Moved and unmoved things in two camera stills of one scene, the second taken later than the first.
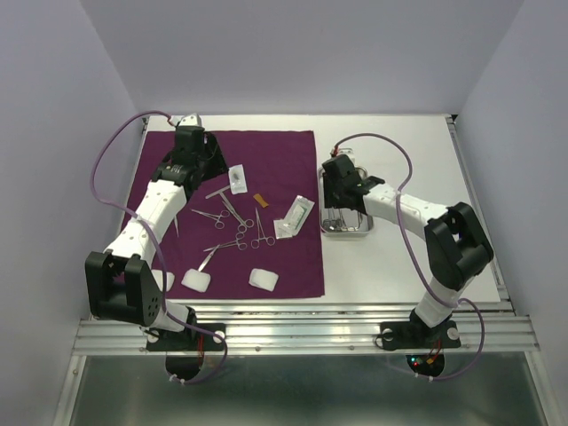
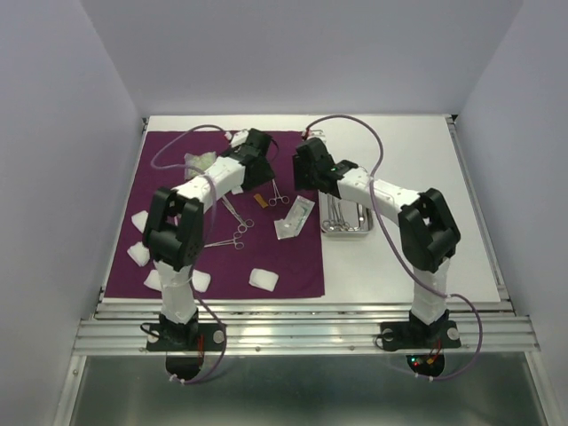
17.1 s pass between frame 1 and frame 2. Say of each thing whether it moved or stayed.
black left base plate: stayed
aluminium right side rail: stayed
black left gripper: moved
